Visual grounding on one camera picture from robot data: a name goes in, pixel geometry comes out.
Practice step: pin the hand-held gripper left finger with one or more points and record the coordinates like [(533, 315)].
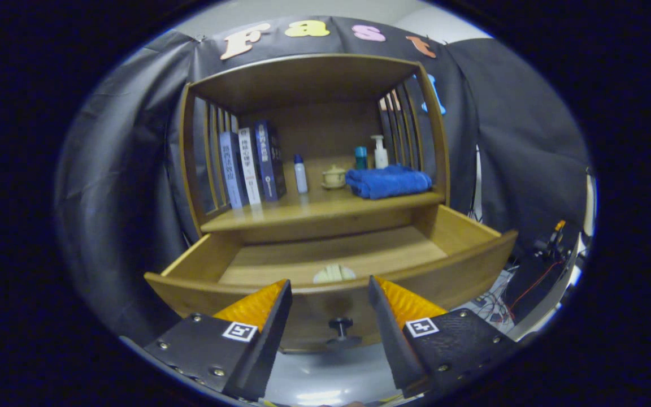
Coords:
[(269, 339)]

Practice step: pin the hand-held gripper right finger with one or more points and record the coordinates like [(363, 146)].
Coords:
[(390, 339)]

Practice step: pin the wooden countertop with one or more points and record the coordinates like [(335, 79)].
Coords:
[(314, 206)]

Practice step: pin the wooden cabinet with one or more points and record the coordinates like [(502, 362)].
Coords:
[(314, 124)]

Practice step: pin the folded blue towel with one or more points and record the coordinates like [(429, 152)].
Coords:
[(387, 182)]

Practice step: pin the white bottle with blue cap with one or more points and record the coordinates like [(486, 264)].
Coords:
[(300, 176)]

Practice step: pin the beige lidded teacup with saucer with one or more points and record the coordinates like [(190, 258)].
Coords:
[(334, 178)]

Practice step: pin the white book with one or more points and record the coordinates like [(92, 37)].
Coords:
[(249, 167)]

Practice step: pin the light blue book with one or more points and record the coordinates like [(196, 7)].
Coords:
[(231, 169)]

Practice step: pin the dark blue book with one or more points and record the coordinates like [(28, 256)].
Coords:
[(270, 161)]

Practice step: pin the teal bottle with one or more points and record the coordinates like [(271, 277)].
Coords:
[(361, 159)]

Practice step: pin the white pump bottle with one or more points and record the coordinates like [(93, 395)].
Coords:
[(381, 157)]

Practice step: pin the black orange device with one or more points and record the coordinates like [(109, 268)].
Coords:
[(554, 237)]

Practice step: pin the black backdrop cloth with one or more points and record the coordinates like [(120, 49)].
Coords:
[(122, 169)]

